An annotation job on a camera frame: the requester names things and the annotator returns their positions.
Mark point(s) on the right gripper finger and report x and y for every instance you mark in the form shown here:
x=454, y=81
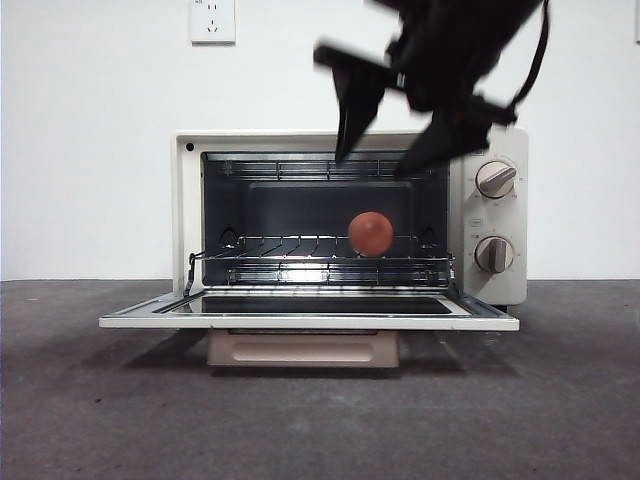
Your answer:
x=357, y=100
x=450, y=135

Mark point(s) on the brown egg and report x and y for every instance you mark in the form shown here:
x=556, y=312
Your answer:
x=371, y=234

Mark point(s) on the glass oven door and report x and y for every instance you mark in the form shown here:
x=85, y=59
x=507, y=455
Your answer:
x=310, y=322

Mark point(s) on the beige temperature knob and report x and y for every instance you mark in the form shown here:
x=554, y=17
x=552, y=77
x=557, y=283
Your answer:
x=495, y=180

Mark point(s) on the cream Toshiba toaster oven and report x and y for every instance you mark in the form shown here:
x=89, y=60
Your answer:
x=500, y=210

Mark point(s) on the oven heating element guard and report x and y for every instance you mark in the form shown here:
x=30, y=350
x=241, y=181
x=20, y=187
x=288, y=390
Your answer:
x=300, y=170

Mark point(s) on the beige timer knob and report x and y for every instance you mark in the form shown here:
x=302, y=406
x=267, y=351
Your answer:
x=494, y=255

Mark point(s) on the white wall socket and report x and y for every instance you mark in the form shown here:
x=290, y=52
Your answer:
x=212, y=22

